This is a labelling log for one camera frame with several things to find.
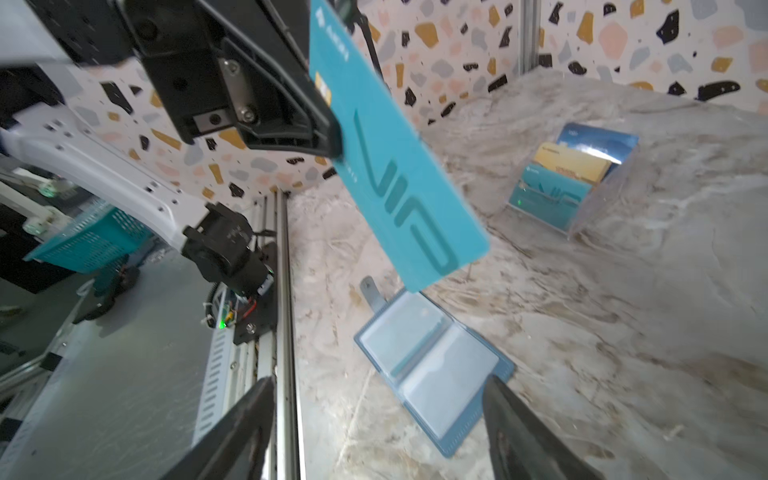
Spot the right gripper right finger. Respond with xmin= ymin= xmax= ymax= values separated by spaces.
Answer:
xmin=482 ymin=374 xmax=603 ymax=480

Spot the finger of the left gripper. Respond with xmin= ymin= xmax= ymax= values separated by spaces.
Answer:
xmin=197 ymin=1 xmax=343 ymax=158

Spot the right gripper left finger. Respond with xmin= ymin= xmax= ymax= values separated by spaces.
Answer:
xmin=162 ymin=376 xmax=275 ymax=480

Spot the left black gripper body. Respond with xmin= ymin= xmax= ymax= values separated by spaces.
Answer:
xmin=119 ymin=1 xmax=252 ymax=144

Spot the blue leather card holder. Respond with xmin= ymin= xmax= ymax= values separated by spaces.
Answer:
xmin=354 ymin=276 xmax=515 ymax=458

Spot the teal VIP credit card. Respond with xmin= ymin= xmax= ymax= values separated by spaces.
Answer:
xmin=309 ymin=1 xmax=490 ymax=292

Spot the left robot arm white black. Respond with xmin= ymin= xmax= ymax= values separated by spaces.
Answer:
xmin=1 ymin=1 xmax=342 ymax=298

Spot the clear box with cards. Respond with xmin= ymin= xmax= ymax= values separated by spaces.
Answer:
xmin=508 ymin=122 xmax=640 ymax=237

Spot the teal plastic basket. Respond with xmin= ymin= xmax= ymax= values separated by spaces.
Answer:
xmin=23 ymin=200 xmax=152 ymax=273

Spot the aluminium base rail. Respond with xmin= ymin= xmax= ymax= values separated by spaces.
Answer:
xmin=191 ymin=188 xmax=307 ymax=480

